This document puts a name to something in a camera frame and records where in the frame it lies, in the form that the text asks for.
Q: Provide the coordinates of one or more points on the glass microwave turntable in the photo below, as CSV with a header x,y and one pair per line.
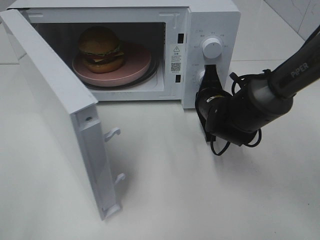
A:
x,y
145,77

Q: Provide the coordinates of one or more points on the white microwave door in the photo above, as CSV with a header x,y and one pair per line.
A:
x,y
68,108

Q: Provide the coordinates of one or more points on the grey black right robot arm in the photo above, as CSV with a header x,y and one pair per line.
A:
x,y
239,116

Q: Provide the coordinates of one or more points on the burger with sesame bun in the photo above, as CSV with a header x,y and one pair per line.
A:
x,y
100,50

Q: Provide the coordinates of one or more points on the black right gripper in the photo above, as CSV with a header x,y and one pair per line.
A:
x,y
210,100

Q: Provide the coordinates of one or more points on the white microwave knob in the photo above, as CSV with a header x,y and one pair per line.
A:
x,y
212,47
199,77

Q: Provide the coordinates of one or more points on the pink plate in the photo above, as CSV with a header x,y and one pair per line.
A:
x,y
137,60

